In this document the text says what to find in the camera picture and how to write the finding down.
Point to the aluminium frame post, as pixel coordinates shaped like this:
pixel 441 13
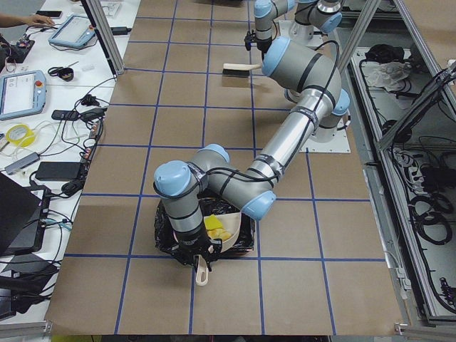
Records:
pixel 102 29

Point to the white dustpan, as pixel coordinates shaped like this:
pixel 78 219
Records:
pixel 231 222

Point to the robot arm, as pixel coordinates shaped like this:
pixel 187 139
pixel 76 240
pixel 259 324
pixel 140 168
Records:
pixel 297 20
pixel 209 183

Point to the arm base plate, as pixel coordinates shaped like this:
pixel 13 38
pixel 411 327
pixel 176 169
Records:
pixel 332 140
pixel 305 35

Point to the black scissors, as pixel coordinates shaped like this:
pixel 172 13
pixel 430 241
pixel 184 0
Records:
pixel 53 71

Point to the black power adapter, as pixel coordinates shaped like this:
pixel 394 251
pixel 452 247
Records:
pixel 58 171

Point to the yellow green sponge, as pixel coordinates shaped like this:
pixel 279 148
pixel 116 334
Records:
pixel 212 222

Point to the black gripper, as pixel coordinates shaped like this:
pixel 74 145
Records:
pixel 264 45
pixel 189 241

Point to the teach pendant near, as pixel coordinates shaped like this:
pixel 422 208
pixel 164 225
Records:
pixel 22 94

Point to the teach pendant far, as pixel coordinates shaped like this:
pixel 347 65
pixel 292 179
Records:
pixel 75 32

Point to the black laptop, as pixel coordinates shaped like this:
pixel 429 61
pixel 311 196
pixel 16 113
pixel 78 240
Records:
pixel 23 212

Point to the teach pendant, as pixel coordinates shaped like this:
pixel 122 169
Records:
pixel 22 94
pixel 75 32

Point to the yellow tape roll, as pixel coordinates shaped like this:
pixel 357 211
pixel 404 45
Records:
pixel 20 135

